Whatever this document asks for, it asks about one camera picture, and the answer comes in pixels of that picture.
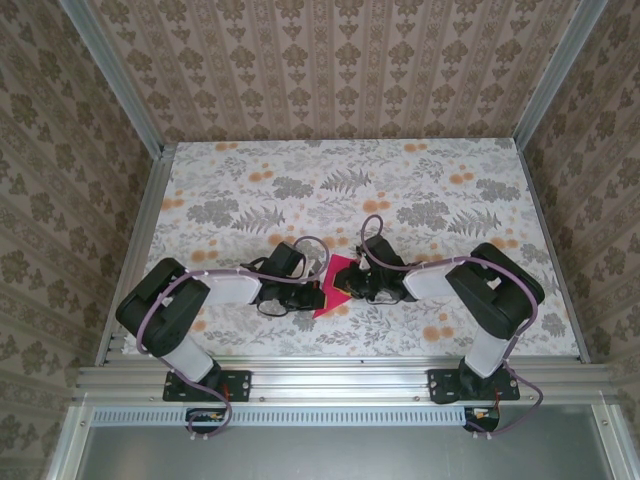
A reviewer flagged floral table cover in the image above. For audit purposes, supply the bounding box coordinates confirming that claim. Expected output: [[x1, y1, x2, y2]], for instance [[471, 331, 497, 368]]
[[122, 139, 576, 359]]

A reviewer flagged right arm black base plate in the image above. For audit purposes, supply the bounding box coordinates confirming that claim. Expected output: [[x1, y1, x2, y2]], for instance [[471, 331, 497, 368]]
[[428, 368, 521, 404]]

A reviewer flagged pink paper sheet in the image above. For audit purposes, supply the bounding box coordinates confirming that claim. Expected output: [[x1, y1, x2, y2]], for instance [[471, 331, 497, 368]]
[[312, 253, 354, 320]]

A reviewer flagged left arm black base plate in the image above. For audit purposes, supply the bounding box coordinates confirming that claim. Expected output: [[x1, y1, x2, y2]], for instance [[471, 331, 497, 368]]
[[162, 368, 253, 403]]

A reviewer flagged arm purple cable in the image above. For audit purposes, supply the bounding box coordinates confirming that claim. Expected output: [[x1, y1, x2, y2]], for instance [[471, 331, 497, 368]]
[[135, 234, 331, 444], [359, 214, 547, 441]]

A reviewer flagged slotted grey cable duct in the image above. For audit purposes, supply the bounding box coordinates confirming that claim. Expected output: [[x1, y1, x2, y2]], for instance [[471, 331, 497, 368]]
[[92, 405, 474, 426]]

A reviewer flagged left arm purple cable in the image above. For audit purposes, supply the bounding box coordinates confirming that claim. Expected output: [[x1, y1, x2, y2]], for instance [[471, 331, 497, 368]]
[[135, 234, 331, 444]]

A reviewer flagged long aluminium base rail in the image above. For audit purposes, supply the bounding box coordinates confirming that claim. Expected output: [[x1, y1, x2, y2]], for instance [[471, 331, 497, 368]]
[[74, 355, 621, 401]]

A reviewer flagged aluminium frame post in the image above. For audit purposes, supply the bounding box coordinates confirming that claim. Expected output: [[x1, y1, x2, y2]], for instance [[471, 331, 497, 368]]
[[512, 0, 599, 146], [59, 0, 169, 156]]

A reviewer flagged aluminium side rail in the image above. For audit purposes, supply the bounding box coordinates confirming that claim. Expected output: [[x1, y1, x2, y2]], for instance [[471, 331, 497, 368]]
[[94, 144, 176, 366], [514, 139, 591, 364]]

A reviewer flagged small circuit board with wires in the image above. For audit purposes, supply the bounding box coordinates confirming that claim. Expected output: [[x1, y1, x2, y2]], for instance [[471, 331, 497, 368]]
[[185, 407, 225, 435], [463, 405, 502, 432]]

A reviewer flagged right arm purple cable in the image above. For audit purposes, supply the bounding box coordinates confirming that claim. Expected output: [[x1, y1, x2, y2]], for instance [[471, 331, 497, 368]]
[[359, 214, 547, 441]]

